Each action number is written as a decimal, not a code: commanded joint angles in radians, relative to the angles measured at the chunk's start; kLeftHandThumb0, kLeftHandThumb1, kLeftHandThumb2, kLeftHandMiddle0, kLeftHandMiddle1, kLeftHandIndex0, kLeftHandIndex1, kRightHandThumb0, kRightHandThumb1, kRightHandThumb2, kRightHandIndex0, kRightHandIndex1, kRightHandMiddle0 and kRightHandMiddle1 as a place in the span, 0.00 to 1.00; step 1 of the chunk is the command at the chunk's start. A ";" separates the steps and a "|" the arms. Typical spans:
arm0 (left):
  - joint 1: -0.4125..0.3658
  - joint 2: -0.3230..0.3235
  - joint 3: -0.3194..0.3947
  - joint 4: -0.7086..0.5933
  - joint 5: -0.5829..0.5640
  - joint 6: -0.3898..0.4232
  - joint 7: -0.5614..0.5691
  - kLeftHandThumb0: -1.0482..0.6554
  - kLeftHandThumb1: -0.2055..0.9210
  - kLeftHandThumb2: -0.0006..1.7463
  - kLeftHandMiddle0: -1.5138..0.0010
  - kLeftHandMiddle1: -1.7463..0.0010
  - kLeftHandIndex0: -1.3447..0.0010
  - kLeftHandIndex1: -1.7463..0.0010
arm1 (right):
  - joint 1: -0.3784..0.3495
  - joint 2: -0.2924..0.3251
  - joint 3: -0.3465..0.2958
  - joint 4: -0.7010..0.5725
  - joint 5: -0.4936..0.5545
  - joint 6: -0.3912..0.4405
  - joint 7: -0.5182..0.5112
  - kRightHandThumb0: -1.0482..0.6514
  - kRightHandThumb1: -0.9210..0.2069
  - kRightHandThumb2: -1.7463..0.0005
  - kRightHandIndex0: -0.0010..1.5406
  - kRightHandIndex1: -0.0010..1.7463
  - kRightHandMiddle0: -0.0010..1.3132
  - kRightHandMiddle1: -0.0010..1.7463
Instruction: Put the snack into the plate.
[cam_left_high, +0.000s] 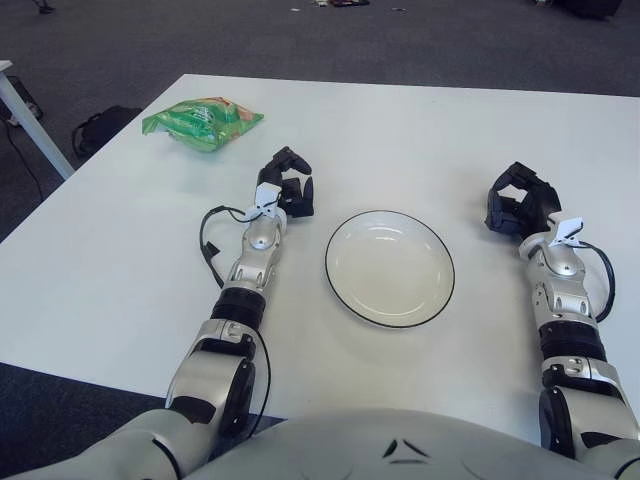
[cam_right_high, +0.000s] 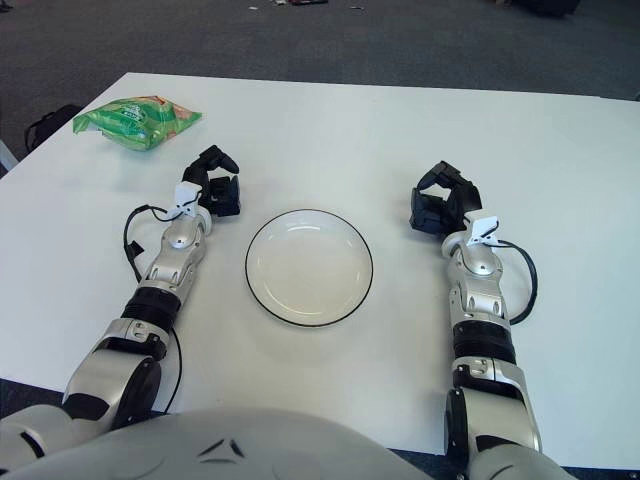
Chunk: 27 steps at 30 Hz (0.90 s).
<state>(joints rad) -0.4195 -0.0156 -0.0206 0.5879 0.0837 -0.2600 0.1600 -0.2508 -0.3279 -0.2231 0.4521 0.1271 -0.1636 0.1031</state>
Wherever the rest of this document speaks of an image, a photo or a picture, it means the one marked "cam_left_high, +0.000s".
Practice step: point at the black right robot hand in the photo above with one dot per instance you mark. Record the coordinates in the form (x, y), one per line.
(537, 200)

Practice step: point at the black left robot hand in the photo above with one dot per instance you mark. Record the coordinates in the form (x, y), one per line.
(300, 200)

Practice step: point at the green chips snack bag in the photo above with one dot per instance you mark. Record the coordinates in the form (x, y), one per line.
(200, 122)

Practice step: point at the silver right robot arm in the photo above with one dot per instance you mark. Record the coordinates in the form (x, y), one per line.
(570, 300)

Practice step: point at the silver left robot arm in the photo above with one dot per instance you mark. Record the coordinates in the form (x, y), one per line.
(215, 360)

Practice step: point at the white plate with black rim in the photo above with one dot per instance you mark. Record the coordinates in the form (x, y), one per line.
(390, 270)

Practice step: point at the large black floor object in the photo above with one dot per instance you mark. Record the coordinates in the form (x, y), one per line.
(585, 7)

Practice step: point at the black backpack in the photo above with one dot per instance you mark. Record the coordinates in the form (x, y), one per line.
(107, 125)

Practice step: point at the grey robot torso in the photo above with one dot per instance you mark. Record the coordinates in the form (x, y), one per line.
(350, 450)

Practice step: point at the white table leg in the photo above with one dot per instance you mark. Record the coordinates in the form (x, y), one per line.
(35, 125)

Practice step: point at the dark object beside table leg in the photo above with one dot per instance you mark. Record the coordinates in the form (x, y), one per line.
(25, 97)

